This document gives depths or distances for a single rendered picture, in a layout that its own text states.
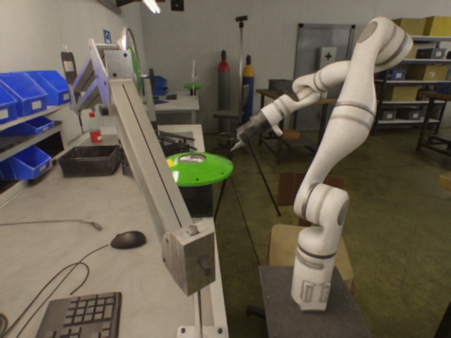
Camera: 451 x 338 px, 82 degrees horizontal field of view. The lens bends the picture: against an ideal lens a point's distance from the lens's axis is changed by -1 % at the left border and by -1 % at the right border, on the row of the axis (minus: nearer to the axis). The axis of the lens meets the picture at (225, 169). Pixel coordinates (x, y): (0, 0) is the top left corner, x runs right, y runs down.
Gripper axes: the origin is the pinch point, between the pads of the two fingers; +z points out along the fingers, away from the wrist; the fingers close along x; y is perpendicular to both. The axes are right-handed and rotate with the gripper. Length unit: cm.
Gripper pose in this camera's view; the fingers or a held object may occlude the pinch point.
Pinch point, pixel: (229, 151)
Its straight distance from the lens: 100.8
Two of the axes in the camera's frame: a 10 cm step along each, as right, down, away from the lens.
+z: -8.2, 5.5, 1.8
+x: 0.5, 3.8, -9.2
